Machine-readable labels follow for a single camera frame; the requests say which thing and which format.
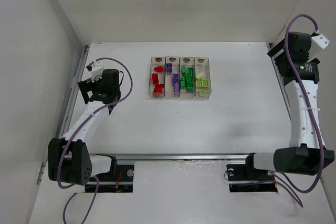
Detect red large lego brick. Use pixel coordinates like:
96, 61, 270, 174
153, 84, 164, 95

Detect red arch lego brick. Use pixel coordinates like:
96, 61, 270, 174
154, 66, 164, 72

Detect purple slanted lego piece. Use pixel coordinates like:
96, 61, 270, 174
174, 83, 180, 93

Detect green square lego plate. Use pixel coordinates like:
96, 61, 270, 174
180, 80, 185, 90

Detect green small lego brick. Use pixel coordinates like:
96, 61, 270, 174
186, 82, 194, 92

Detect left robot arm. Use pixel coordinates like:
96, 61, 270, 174
48, 69, 122, 186

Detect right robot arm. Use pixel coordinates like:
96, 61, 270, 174
246, 32, 330, 175

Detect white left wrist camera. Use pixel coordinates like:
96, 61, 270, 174
86, 61, 104, 83

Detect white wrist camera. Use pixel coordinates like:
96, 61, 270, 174
86, 61, 104, 83
309, 33, 330, 59

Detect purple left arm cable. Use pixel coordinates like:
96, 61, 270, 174
56, 57, 133, 223

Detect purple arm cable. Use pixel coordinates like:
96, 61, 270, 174
272, 14, 327, 208
56, 57, 133, 223

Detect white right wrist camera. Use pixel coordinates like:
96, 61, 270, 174
309, 33, 330, 59

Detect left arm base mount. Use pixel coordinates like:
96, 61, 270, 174
96, 157, 134, 193

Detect aluminium table edge rail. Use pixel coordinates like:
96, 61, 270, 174
36, 44, 90, 186

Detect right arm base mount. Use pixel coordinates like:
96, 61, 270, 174
224, 162, 278, 193

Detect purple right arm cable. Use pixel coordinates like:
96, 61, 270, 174
272, 14, 327, 208

